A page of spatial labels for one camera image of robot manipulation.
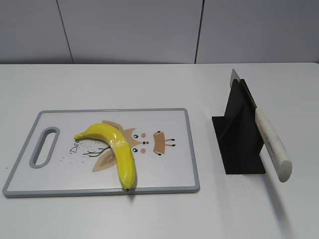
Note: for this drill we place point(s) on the yellow plastic banana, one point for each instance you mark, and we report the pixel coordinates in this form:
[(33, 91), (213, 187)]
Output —
[(120, 148)]

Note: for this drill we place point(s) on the white-handled cleaver knife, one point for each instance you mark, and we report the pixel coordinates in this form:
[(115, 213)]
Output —
[(276, 150)]

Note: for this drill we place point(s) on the black knife stand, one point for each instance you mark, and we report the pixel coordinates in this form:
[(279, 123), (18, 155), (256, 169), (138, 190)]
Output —
[(237, 134)]

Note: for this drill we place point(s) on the white grey cutting board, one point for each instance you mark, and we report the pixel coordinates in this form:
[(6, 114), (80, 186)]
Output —
[(52, 163)]

